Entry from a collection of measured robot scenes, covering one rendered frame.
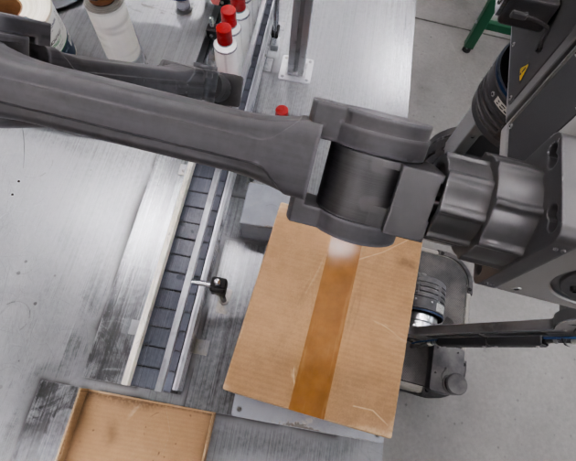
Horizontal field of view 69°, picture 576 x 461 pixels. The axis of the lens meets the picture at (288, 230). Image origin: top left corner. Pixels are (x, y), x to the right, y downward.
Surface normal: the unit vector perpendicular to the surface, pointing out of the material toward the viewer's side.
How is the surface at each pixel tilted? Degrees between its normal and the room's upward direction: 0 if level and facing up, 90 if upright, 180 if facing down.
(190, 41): 0
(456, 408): 0
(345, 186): 50
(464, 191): 19
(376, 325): 0
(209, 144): 43
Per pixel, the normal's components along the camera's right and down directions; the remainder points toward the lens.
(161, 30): 0.06, -0.38
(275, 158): -0.09, 0.34
